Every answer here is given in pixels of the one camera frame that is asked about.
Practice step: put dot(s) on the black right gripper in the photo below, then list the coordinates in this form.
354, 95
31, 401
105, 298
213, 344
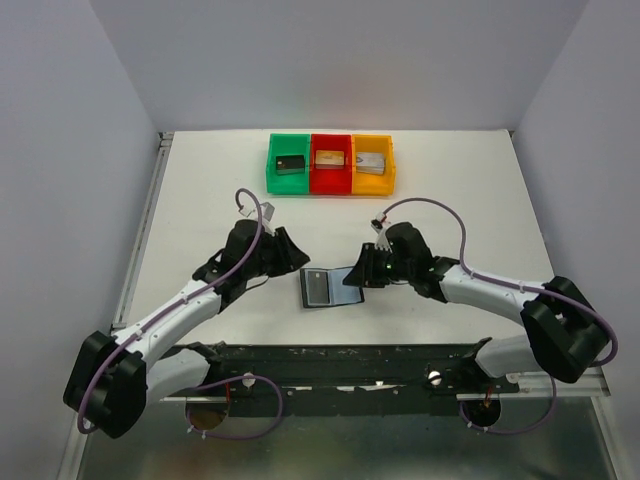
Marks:
363, 273

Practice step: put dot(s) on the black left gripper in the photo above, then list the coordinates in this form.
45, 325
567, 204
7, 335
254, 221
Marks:
290, 257

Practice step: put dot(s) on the black leather card holder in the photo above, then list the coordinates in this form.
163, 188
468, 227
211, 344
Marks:
340, 295

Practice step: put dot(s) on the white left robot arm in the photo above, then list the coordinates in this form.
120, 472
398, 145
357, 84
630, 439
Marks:
115, 376

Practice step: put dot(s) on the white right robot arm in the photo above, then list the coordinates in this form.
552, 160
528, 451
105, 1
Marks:
561, 334

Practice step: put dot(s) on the grey credit card in holder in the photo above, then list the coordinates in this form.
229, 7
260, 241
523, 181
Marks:
317, 287

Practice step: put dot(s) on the black credit card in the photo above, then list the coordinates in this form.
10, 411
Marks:
290, 164

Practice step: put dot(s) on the gold credit card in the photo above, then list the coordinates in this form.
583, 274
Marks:
329, 159

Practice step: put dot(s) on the silver credit card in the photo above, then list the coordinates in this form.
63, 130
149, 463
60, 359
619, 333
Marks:
370, 163

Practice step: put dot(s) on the red plastic bin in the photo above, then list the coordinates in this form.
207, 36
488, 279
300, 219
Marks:
331, 181

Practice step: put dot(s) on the yellow plastic bin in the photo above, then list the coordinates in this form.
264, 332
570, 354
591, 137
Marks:
368, 184

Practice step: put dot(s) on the green plastic bin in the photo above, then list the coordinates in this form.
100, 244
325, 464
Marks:
287, 144

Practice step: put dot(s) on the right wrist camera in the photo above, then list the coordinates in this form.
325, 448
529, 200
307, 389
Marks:
380, 225

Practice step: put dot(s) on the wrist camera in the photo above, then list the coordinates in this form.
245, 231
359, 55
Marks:
380, 225
264, 213

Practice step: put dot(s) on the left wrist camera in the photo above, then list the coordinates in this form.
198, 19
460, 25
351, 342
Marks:
264, 213

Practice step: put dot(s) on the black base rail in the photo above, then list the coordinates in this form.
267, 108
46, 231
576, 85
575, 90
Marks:
342, 380

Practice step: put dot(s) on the aluminium frame rail left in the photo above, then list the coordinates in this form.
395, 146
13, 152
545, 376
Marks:
76, 441

